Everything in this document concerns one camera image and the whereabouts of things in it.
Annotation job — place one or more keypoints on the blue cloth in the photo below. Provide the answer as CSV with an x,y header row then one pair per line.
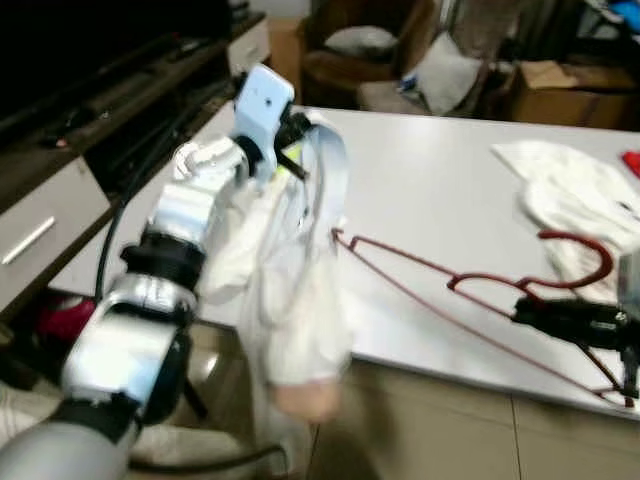
x,y
628,12

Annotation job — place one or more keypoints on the white table black legs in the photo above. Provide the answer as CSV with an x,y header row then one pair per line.
x,y
430,180

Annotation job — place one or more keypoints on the brown armchair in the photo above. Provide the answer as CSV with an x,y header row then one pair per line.
x,y
320,75

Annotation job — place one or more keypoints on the black television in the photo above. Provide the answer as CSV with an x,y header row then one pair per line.
x,y
90,45

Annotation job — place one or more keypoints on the red t-shirt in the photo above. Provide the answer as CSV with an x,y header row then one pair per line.
x,y
631,163

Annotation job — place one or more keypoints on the white garment with peach trim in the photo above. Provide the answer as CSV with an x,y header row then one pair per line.
x,y
290,300

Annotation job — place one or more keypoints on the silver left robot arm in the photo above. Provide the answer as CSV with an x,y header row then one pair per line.
x,y
130,340

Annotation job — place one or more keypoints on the pink vacuum cleaner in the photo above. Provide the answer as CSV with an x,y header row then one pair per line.
x,y
65,318

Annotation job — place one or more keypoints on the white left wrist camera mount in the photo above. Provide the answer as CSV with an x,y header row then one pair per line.
x,y
262,105

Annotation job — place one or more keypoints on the white pillow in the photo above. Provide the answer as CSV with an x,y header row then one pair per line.
x,y
445,75

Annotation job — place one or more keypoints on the grey cushion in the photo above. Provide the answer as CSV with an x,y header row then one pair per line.
x,y
360,42

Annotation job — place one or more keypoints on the brown cardboard box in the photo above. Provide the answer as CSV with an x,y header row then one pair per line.
x,y
570,95

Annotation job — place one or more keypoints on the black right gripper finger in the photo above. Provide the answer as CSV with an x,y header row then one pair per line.
x,y
560,309
560,335

